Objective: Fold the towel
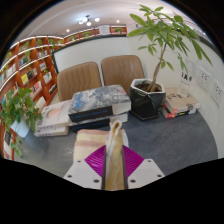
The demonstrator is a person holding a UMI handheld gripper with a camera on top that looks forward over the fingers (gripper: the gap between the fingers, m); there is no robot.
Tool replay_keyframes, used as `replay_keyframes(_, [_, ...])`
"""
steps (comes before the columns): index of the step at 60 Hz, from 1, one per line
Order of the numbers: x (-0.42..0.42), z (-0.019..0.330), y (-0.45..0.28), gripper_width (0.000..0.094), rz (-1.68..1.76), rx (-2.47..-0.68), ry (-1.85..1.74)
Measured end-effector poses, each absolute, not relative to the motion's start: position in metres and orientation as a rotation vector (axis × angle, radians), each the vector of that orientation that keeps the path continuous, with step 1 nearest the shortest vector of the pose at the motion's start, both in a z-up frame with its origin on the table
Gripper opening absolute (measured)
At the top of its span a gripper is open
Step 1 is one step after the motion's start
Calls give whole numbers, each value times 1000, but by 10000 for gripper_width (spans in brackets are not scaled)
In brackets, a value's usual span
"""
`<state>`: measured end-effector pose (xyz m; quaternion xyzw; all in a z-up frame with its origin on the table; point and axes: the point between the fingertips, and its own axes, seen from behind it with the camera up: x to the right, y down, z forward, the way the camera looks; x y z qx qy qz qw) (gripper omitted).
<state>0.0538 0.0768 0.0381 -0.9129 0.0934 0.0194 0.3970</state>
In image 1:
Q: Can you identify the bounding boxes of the cream yellow-striped towel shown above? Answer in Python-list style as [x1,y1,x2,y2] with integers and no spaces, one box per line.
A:
[72,119,130,192]

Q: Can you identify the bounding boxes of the orange bookshelf unit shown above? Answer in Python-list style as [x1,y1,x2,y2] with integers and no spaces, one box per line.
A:
[0,24,128,161]

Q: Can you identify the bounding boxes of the recessed ceiling spotlights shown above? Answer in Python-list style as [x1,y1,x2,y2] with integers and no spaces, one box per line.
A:
[65,19,121,34]

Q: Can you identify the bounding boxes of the thick dark-covered book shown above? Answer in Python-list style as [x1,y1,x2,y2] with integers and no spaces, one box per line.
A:
[68,84,132,123]

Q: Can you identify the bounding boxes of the ceiling lamp with round bulbs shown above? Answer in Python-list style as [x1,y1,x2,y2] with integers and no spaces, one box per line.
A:
[78,14,101,28]

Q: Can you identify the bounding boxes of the red-spined book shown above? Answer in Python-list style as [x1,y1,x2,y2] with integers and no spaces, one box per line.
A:
[161,103,198,120]

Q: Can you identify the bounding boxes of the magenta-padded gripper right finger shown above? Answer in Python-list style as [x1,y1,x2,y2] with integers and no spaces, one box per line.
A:
[121,144,166,190]

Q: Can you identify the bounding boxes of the thin white book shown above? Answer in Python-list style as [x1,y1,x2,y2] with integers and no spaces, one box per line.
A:
[33,124,70,138]

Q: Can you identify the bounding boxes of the pothos plant in white pot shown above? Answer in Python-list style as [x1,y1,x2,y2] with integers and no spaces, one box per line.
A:
[0,86,44,158]

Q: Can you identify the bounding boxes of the clear acrylic sign stand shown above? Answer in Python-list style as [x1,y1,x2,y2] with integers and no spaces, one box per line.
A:
[179,59,196,88]

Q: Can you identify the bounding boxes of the white wall socket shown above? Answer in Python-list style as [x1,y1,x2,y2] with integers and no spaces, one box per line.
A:
[210,79,224,108]
[196,68,212,88]

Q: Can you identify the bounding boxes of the beige-covered book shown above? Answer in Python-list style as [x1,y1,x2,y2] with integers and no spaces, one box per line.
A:
[164,87,202,115]

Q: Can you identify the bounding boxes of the small tree in black pot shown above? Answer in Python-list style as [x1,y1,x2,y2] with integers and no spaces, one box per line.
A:
[127,3,214,122]

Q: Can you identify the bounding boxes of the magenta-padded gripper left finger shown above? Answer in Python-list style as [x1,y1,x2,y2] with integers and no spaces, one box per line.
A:
[63,144,108,191]

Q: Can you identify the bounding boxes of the tan leather chair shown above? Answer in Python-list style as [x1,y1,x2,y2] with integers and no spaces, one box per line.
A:
[56,61,103,102]
[100,54,146,96]

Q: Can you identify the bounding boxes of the dark blue-spined book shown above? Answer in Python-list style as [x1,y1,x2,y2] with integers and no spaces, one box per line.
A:
[69,113,129,134]

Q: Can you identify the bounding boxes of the white book with pale cover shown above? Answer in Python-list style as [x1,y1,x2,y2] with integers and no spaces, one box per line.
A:
[35,99,73,132]

